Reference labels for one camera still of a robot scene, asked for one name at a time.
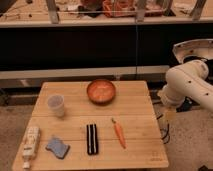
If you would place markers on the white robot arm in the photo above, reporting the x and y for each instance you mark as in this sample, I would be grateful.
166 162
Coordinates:
187 80

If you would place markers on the orange ceramic bowl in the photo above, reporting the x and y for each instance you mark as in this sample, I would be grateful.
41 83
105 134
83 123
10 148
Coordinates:
101 91

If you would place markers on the orange toy carrot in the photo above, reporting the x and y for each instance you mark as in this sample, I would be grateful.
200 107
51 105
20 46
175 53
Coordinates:
119 133

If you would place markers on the wooden table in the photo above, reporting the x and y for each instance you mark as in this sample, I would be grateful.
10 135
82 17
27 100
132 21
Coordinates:
132 109

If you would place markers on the black striped eraser block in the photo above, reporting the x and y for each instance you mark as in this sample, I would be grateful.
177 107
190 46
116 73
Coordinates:
92 139

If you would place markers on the orange object on shelf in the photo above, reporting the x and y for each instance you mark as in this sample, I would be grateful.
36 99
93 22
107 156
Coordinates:
129 8

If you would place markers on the blue sponge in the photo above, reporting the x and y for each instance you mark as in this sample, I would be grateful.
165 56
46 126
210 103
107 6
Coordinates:
57 147

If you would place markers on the white tube bottle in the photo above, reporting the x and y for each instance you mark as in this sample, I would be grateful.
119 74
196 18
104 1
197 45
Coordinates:
30 147

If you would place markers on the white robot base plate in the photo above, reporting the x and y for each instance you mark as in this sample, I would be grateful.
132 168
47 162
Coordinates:
202 48

